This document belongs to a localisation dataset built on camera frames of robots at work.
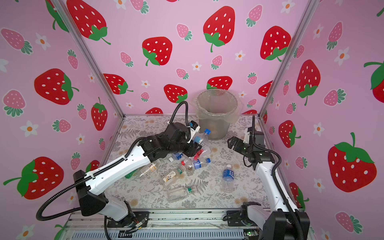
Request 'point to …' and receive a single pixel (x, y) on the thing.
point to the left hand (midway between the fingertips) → (198, 143)
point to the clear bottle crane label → (169, 176)
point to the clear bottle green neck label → (179, 193)
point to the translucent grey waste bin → (216, 108)
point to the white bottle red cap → (202, 153)
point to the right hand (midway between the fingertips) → (234, 142)
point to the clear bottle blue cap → (197, 164)
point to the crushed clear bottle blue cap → (203, 139)
